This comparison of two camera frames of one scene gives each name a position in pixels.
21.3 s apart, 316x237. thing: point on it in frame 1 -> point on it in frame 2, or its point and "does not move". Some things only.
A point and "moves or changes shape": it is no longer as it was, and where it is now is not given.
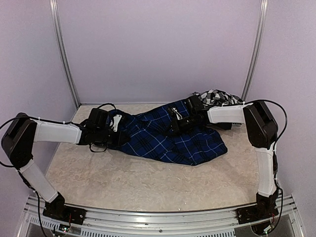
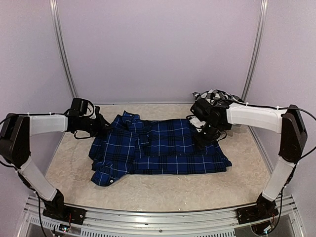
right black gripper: [177, 127] -> [201, 142]
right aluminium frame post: [262, 14] does not move
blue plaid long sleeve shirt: [153, 133] moves or changes shape
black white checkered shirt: [216, 98] does not move
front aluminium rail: [224, 223] does not move
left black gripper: [119, 142] -> [101, 128]
